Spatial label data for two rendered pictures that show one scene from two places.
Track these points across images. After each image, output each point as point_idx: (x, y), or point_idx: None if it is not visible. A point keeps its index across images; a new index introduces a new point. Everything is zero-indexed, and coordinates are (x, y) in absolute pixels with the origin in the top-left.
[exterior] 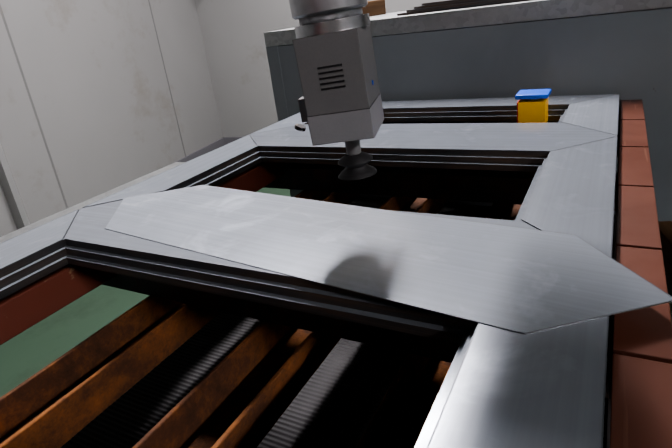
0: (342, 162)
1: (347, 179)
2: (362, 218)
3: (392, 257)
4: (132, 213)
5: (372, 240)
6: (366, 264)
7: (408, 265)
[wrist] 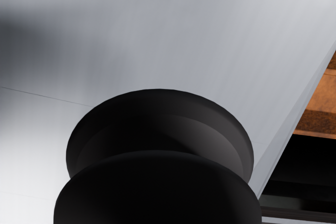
0: (72, 207)
1: (68, 156)
2: (276, 3)
3: (67, 119)
4: None
5: (135, 65)
6: (22, 81)
7: (47, 147)
